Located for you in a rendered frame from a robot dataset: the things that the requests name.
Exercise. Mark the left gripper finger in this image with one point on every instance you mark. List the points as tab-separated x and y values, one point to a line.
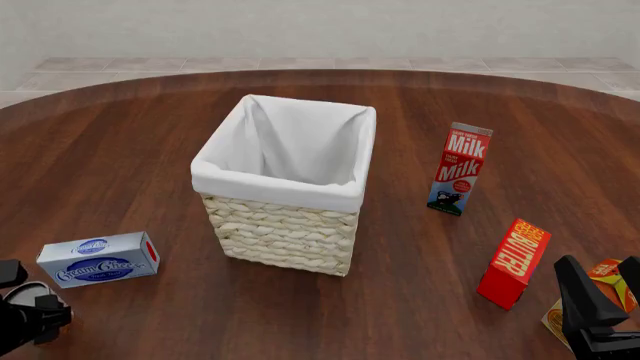
12	273

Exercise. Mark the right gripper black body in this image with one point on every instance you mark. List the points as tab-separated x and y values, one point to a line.
605	343

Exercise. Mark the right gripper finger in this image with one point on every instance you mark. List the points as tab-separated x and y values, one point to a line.
582	292
632	273

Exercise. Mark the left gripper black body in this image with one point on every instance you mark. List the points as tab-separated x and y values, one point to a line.
22	322

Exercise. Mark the woven basket with white liner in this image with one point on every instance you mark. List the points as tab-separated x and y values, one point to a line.
285	225

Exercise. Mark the tin with silver lid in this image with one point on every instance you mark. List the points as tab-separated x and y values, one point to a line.
25	292

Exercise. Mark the orange and yellow juice carton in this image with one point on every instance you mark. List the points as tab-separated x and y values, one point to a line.
606	269

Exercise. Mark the red butter box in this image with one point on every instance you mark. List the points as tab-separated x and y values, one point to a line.
515	258

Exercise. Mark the grey-blue cream cheese box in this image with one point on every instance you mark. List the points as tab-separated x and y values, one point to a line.
100	258

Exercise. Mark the red and white milk carton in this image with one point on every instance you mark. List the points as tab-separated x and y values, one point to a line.
457	172

